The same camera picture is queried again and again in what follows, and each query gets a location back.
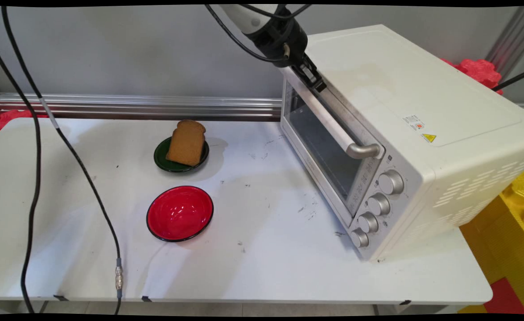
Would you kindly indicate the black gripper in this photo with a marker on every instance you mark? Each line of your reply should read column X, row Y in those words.
column 282, row 42

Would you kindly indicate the cream toaster oven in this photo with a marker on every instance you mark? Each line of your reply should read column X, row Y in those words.
column 422, row 80

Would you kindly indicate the silver oven knob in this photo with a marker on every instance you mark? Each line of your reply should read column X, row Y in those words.
column 391, row 182
column 368, row 222
column 379, row 204
column 359, row 237

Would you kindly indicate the toast slice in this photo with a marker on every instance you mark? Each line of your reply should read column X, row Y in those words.
column 186, row 142

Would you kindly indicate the dark green plate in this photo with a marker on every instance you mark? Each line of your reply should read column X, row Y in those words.
column 161, row 158

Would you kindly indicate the red foam piece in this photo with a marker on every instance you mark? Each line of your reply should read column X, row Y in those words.
column 5, row 118
column 480, row 71

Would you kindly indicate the red bowl with black rim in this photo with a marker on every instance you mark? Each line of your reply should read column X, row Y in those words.
column 179, row 213

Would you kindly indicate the yellow foam block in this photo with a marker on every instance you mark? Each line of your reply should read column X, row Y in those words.
column 507, row 240

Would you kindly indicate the red floor mat tile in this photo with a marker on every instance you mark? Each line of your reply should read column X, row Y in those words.
column 505, row 298

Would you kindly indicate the aluminium rail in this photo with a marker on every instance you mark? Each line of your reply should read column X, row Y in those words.
column 154, row 106

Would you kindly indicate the aluminium extrusion post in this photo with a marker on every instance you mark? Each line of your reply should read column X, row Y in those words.
column 511, row 40

